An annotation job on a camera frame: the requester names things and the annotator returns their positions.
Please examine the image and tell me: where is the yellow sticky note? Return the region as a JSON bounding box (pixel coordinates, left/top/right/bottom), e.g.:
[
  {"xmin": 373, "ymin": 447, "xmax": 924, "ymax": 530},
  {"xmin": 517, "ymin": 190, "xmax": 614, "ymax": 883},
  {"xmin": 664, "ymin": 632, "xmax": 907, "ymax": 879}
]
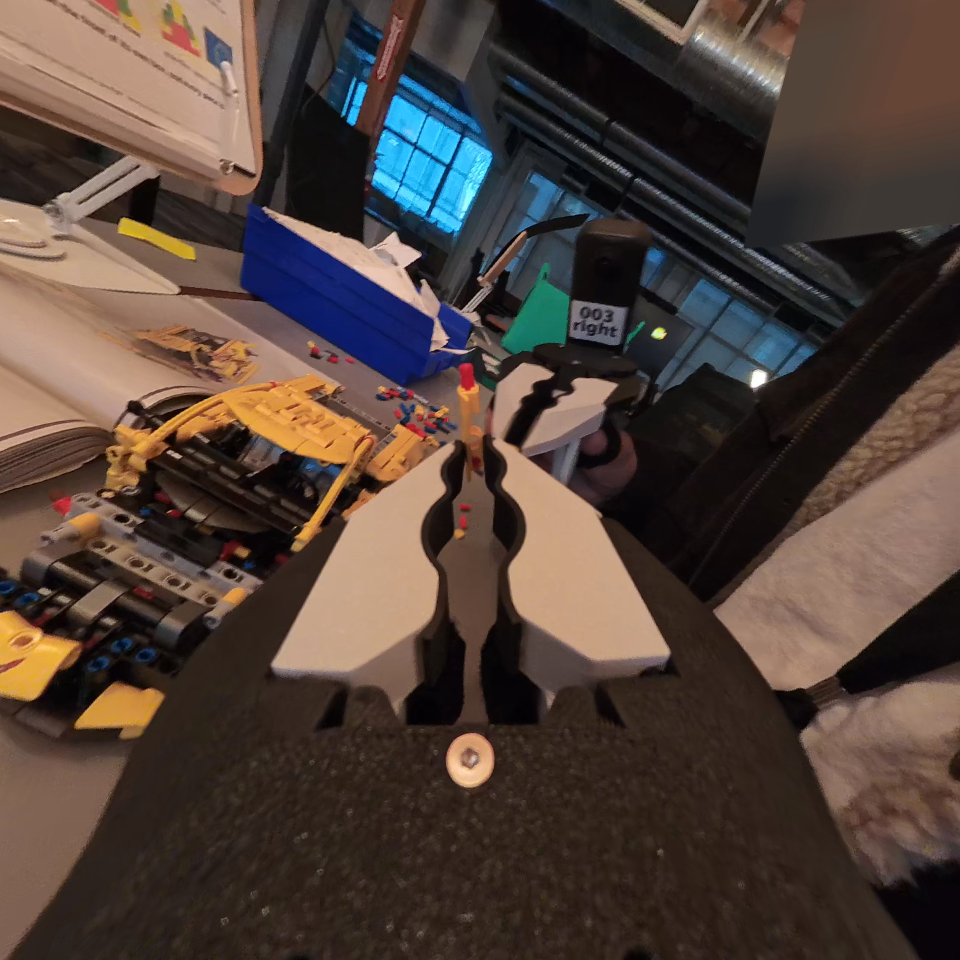
[{"xmin": 117, "ymin": 216, "xmax": 198, "ymax": 263}]

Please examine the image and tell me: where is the silver ventilation duct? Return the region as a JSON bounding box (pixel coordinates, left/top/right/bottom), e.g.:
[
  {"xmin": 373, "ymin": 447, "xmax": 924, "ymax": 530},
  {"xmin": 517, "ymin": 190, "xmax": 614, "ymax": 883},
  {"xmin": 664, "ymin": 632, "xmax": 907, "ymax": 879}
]
[{"xmin": 671, "ymin": 11, "xmax": 798, "ymax": 140}]

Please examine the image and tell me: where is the yellow brick car model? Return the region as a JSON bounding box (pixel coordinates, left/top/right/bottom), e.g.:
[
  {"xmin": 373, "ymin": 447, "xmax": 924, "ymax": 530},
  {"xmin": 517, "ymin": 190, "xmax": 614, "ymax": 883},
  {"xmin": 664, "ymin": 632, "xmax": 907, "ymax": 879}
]
[{"xmin": 0, "ymin": 373, "xmax": 451, "ymax": 740}]

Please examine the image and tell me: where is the green board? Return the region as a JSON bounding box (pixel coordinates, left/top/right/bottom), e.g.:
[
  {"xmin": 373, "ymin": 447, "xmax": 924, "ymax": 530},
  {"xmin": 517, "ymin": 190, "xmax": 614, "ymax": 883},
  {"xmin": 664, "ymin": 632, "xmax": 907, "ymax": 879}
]
[{"xmin": 501, "ymin": 262, "xmax": 648, "ymax": 355}]

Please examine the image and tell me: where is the person's right hand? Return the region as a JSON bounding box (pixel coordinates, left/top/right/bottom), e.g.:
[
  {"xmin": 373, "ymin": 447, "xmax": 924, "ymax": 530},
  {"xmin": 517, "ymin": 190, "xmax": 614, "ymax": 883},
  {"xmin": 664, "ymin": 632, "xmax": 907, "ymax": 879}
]
[{"xmin": 579, "ymin": 429, "xmax": 639, "ymax": 507}]

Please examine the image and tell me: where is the blue plastic bin with papers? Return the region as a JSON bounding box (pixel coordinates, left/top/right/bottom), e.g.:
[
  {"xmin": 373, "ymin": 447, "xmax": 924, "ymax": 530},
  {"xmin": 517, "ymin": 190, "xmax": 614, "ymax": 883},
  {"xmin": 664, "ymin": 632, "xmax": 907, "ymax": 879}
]
[{"xmin": 262, "ymin": 207, "xmax": 472, "ymax": 355}]

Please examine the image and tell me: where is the black cord toggle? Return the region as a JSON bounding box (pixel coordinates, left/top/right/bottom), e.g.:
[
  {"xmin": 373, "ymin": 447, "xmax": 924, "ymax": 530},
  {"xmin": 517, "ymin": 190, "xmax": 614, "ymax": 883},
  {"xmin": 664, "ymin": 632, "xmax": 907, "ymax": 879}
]
[{"xmin": 776, "ymin": 673, "xmax": 852, "ymax": 730}]

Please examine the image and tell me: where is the person's right forearm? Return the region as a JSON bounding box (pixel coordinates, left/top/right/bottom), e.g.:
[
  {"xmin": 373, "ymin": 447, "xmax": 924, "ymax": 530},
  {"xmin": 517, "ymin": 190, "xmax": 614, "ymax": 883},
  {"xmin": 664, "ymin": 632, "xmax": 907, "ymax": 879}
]
[{"xmin": 626, "ymin": 423, "xmax": 755, "ymax": 541}]

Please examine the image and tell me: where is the small yellow brick assembly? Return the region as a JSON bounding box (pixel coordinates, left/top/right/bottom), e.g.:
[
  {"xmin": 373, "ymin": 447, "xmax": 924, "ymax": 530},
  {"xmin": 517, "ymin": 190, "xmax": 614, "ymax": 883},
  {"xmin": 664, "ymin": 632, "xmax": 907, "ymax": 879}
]
[{"xmin": 457, "ymin": 384, "xmax": 487, "ymax": 481}]

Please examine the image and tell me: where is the pile of red blue pins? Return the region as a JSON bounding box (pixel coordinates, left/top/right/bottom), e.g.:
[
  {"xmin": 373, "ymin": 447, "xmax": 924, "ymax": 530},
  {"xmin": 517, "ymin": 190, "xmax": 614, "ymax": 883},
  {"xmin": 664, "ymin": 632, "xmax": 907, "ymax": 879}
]
[{"xmin": 306, "ymin": 339, "xmax": 470, "ymax": 541}]

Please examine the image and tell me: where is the white garment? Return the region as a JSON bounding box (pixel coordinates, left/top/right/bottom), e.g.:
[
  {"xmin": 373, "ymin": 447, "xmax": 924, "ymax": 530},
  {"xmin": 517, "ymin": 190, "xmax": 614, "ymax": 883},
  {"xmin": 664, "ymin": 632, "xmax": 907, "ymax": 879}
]
[{"xmin": 712, "ymin": 450, "xmax": 960, "ymax": 886}]

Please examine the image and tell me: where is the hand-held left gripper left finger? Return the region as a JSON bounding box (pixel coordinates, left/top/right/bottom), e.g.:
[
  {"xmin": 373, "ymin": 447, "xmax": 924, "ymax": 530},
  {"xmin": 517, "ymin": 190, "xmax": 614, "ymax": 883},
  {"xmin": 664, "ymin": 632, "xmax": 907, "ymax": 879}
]
[{"xmin": 270, "ymin": 441, "xmax": 466, "ymax": 725}]

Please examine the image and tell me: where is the white document stand with sheet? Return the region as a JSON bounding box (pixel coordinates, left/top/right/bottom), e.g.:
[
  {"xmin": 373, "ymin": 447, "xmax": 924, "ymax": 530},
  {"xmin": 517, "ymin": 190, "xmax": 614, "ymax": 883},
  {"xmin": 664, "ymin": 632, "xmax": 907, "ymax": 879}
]
[{"xmin": 0, "ymin": 0, "xmax": 265, "ymax": 297}]

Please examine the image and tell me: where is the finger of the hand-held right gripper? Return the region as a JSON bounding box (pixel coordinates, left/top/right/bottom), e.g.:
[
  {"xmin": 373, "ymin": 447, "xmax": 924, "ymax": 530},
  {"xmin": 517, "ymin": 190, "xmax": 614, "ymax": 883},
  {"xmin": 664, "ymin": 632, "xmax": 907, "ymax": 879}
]
[
  {"xmin": 493, "ymin": 364, "xmax": 544, "ymax": 445},
  {"xmin": 517, "ymin": 373, "xmax": 609, "ymax": 456}
]

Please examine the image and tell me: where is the open instruction booklet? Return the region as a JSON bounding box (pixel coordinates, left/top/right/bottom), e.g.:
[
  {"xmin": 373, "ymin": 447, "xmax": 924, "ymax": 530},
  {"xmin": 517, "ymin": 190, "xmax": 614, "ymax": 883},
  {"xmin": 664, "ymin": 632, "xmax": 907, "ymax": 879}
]
[{"xmin": 0, "ymin": 255, "xmax": 264, "ymax": 496}]

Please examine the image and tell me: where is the blue lit window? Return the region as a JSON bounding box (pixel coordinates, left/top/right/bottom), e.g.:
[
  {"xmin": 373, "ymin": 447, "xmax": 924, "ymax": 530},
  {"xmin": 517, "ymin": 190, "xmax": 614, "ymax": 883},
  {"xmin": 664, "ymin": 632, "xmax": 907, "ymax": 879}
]
[{"xmin": 341, "ymin": 71, "xmax": 494, "ymax": 235}]

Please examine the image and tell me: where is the grey desk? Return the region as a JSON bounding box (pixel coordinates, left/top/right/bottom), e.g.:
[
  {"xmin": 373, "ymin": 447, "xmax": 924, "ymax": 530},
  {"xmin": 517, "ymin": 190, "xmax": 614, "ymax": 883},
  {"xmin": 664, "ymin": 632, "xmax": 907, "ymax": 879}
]
[{"xmin": 0, "ymin": 198, "xmax": 496, "ymax": 960}]

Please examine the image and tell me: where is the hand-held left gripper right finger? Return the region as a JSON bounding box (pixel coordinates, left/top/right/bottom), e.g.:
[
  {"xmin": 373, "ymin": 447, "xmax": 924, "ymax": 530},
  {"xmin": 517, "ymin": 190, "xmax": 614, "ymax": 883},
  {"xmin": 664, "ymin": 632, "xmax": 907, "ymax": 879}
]
[{"xmin": 486, "ymin": 435, "xmax": 672, "ymax": 708}]

